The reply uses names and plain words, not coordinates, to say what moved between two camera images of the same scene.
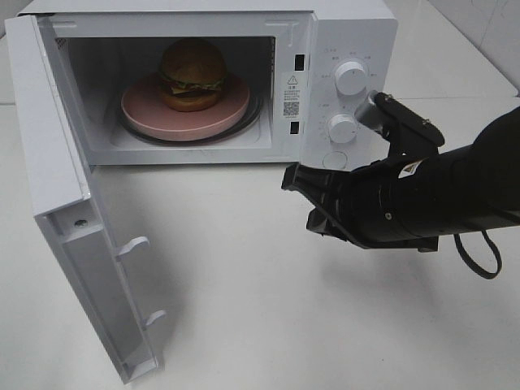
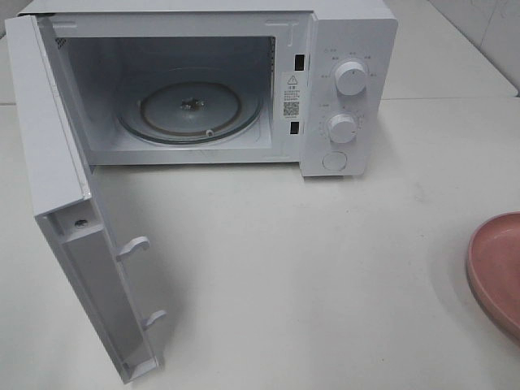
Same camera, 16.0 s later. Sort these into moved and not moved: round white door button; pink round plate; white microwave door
Moved: pink round plate
Not moved: round white door button; white microwave door
